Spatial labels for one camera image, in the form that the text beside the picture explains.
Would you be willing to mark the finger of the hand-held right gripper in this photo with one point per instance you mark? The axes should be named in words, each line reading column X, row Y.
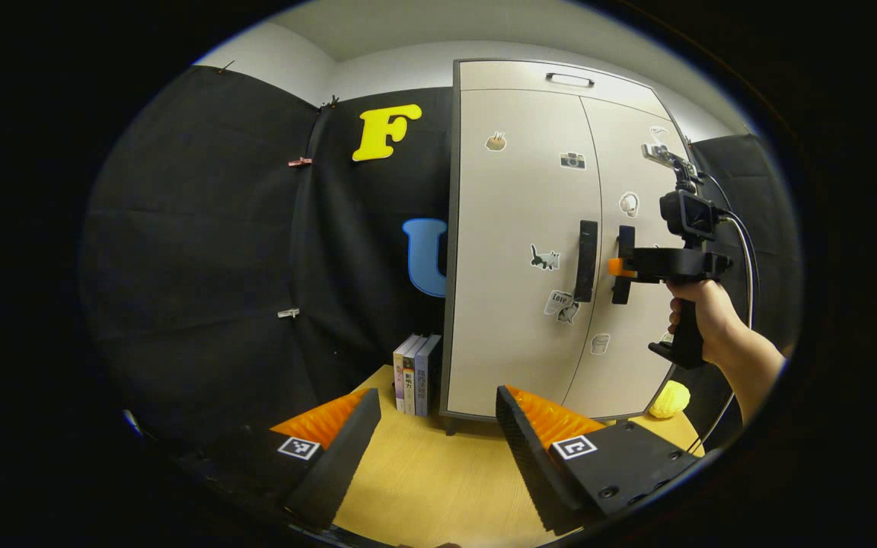
column 621, row 267

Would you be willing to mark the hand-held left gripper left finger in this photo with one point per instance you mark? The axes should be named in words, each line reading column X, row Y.
column 339, row 464

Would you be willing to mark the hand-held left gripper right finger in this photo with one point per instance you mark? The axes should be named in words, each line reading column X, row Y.
column 530, row 464

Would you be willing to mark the white shoe cabinet door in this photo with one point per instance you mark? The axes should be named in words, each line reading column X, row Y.
column 621, row 152
column 515, row 304

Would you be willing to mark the white double-door shoe cabinet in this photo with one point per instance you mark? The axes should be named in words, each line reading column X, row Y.
column 454, row 228

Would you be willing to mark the white cabinet drawer front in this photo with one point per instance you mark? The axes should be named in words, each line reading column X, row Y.
column 507, row 76

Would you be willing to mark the black backdrop cloth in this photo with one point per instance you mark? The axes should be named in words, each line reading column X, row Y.
column 195, row 251
column 758, row 190

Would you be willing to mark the dark grey book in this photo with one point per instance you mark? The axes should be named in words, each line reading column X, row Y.
column 410, row 380

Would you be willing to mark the lavender grey book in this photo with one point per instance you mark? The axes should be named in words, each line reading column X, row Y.
column 428, row 373

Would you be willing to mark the yellow soft object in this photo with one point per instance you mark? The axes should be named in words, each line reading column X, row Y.
column 670, row 399

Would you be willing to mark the silver clip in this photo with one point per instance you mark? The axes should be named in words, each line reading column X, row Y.
column 288, row 312

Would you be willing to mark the black clip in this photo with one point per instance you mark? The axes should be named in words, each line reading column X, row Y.
column 225, row 67
column 330, row 101

